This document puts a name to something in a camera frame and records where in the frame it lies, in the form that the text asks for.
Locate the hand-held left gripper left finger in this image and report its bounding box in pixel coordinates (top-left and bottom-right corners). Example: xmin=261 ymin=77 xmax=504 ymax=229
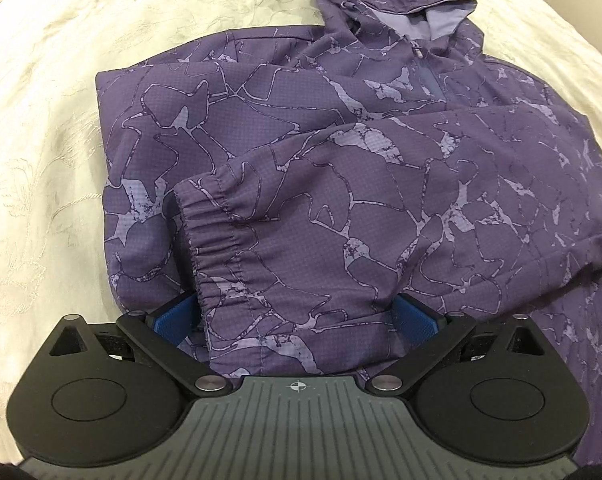
xmin=45 ymin=293 xmax=228 ymax=399

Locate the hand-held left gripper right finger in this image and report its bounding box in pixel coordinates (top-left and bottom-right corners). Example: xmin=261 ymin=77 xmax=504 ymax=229
xmin=371 ymin=292 xmax=550 ymax=399

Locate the purple patterned hooded jacket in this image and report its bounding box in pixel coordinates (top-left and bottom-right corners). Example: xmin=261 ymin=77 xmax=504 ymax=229
xmin=95 ymin=0 xmax=602 ymax=480

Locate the cream embroidered bedspread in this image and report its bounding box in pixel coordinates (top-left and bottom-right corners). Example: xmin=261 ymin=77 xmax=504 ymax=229
xmin=0 ymin=0 xmax=602 ymax=466

